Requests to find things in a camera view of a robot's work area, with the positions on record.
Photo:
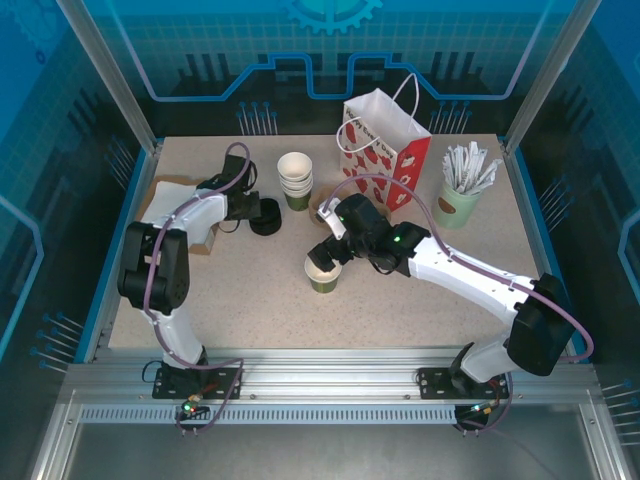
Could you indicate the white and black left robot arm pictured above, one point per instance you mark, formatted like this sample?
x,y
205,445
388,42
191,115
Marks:
x,y
195,215

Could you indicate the black plastic cup lid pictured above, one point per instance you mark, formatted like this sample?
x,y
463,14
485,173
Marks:
x,y
265,224
266,210

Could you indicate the green paper cup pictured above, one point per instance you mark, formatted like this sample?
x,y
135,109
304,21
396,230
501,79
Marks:
x,y
295,186
297,202
296,192
324,286

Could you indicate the mint green straw holder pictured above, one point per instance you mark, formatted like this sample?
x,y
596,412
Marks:
x,y
452,210

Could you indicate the stack of paper cups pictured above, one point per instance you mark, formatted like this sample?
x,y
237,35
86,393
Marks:
x,y
295,167

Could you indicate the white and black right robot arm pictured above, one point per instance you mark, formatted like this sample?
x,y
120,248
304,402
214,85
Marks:
x,y
460,275

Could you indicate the aluminium front rail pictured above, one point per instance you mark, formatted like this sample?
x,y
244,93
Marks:
x,y
325,367

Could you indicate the paper-wrapped straw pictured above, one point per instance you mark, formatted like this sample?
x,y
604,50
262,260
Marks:
x,y
472,160
456,162
449,167
487,175
464,165

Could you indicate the blue table side rail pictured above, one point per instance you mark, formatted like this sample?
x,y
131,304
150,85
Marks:
x,y
96,330
532,215

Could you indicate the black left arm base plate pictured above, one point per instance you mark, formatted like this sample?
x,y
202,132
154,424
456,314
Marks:
x,y
225,382

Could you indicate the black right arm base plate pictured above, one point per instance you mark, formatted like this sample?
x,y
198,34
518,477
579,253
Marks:
x,y
435,382

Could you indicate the aluminium frame post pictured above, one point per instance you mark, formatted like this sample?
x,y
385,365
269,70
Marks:
x,y
545,70
112,65

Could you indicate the brown cardboard tray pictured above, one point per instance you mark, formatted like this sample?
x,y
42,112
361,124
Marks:
x,y
202,245

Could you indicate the white and red paper bag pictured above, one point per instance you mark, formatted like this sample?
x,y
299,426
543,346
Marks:
x,y
370,155

